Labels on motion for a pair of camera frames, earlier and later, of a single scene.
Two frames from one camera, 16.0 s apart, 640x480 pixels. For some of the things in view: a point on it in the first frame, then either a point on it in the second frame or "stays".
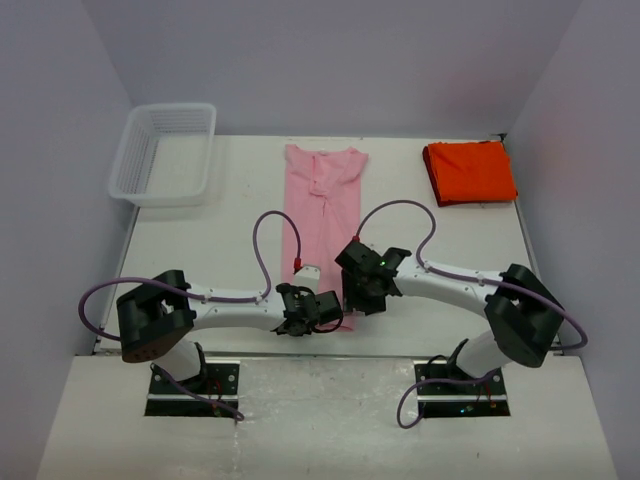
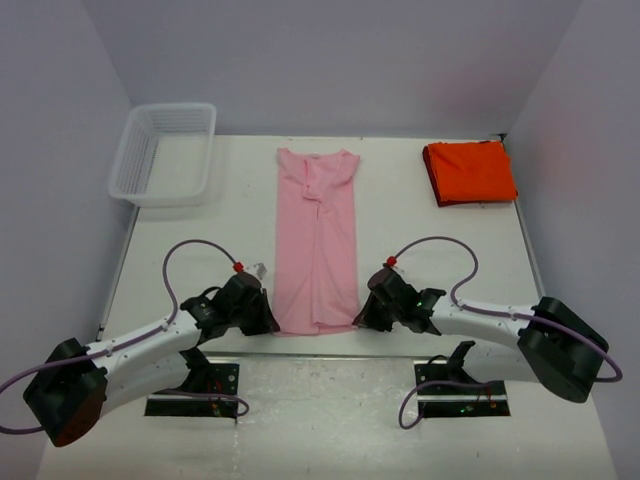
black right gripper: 353,300 -> 368,318
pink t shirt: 321,213 stays
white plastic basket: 164,154 stays
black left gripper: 303,291 -> 265,321
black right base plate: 449,400 stays
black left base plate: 217,381 stays
